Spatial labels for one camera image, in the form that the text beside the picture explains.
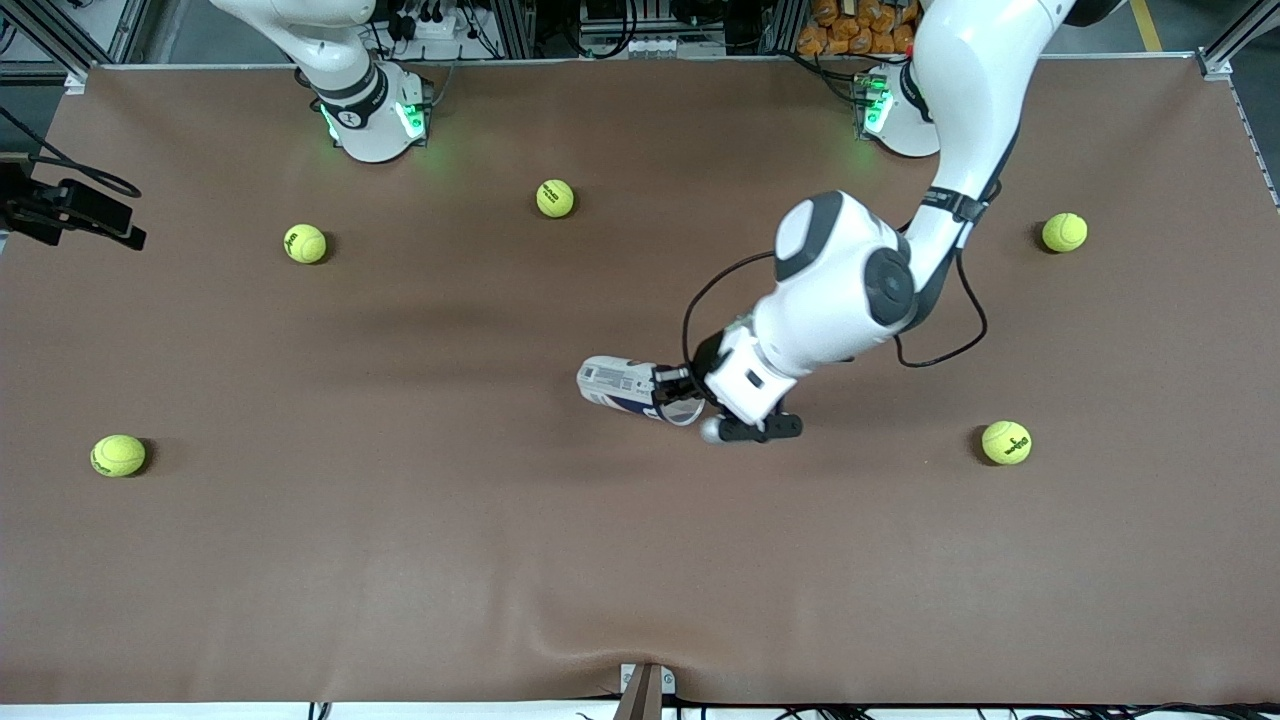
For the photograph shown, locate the clear tennis ball can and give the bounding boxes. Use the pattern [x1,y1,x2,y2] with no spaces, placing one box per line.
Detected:
[576,355,707,428]

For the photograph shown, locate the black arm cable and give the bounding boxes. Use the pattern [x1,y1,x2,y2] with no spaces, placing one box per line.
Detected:
[682,178,993,373]
[0,104,143,199]

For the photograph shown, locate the white connector block row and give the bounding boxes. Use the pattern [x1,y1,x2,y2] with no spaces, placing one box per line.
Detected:
[580,34,727,60]

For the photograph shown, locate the metal table clamp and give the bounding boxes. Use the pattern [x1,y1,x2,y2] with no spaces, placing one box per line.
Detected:
[612,662,677,720]

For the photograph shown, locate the brown table cloth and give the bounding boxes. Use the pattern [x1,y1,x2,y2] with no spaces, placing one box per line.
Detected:
[0,58,1280,707]

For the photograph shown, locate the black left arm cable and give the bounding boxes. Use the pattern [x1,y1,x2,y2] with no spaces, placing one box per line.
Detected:
[682,178,993,373]

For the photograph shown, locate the white power strip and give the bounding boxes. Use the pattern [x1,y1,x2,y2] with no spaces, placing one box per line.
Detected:
[398,8,463,43]

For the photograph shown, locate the orange net bag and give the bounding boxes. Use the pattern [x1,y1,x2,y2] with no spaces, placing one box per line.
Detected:
[796,0,921,57]

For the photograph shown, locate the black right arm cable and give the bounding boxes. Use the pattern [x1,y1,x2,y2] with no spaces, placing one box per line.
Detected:
[0,104,143,199]

